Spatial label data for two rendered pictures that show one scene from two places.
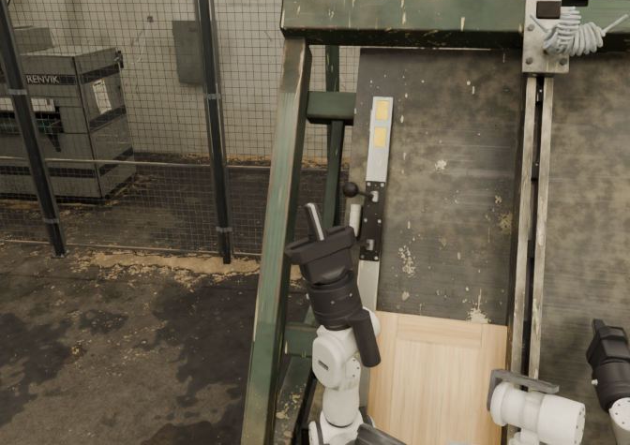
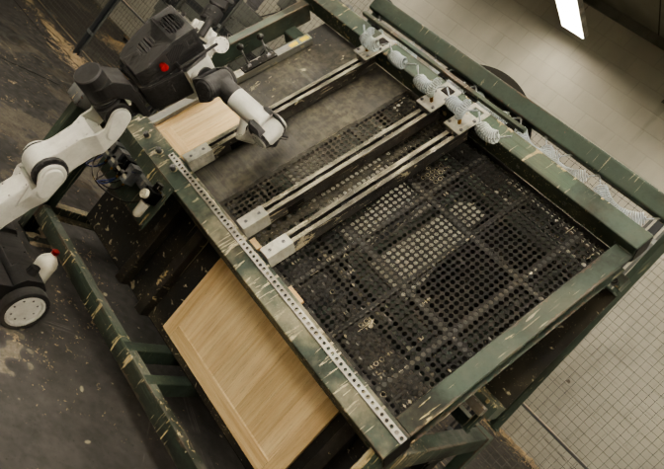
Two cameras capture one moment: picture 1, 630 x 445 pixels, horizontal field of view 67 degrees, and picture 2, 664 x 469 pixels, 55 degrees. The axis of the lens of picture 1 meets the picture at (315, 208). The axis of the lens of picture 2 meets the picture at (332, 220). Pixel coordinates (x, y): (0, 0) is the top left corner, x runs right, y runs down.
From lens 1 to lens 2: 2.70 m
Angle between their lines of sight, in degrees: 25
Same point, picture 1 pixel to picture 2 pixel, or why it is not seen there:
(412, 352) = (220, 107)
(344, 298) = (211, 9)
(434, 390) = (211, 120)
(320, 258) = not seen: outside the picture
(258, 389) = not seen: hidden behind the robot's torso
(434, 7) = (353, 18)
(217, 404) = not seen: hidden behind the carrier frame
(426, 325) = not seen: hidden behind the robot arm
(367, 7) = (333, 4)
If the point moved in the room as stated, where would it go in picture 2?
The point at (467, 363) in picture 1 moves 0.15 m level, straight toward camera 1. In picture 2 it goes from (232, 121) to (209, 107)
